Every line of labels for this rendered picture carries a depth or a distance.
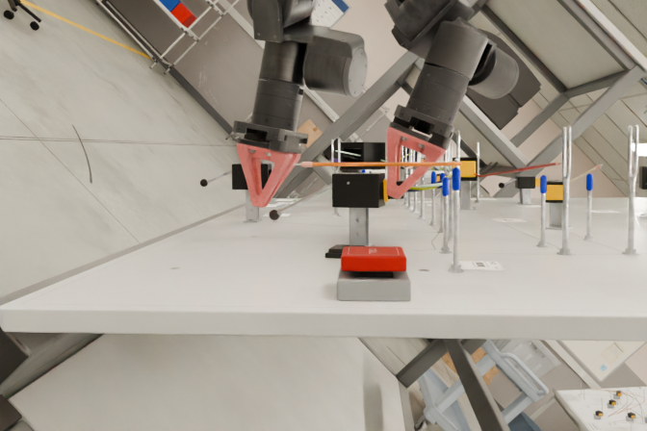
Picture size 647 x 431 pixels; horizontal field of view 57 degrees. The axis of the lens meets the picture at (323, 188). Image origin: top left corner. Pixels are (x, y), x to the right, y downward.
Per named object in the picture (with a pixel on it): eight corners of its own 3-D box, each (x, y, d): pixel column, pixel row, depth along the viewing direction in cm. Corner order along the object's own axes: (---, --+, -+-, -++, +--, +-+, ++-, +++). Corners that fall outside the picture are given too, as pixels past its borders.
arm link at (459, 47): (434, 9, 67) (475, 17, 63) (466, 31, 72) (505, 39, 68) (410, 67, 68) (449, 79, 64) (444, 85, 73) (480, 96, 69)
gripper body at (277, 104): (307, 148, 78) (318, 92, 77) (281, 145, 68) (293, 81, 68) (261, 139, 80) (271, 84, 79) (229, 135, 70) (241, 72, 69)
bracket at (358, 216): (353, 244, 74) (353, 204, 74) (373, 245, 74) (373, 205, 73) (345, 250, 70) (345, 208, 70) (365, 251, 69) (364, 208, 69)
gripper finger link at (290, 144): (291, 210, 77) (304, 138, 76) (271, 215, 70) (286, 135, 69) (243, 199, 78) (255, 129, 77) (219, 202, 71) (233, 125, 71)
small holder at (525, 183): (496, 202, 140) (496, 175, 139) (530, 202, 139) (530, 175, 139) (500, 204, 135) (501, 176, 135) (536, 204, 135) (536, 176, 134)
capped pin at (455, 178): (445, 269, 57) (446, 158, 57) (460, 269, 58) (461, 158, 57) (451, 272, 56) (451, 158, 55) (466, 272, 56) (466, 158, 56)
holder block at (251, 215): (204, 219, 106) (203, 164, 106) (272, 219, 105) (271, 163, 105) (196, 222, 101) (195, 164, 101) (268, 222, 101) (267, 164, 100)
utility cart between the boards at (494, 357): (409, 436, 422) (508, 347, 414) (394, 373, 532) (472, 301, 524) (458, 485, 425) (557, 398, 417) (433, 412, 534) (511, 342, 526)
